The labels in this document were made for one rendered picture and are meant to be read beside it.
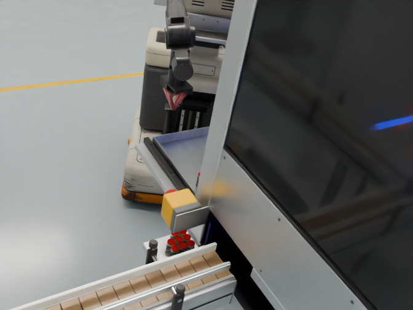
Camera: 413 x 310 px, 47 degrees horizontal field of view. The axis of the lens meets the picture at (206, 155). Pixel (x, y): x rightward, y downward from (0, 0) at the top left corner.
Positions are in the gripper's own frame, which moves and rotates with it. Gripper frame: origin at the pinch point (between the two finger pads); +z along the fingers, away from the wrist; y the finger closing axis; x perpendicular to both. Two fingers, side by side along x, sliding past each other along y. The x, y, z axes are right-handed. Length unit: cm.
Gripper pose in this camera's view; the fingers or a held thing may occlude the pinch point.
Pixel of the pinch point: (173, 107)
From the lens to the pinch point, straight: 151.3
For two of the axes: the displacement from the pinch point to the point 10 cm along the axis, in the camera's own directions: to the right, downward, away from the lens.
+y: 5.0, 5.6, -6.7
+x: 8.6, -1.8, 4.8
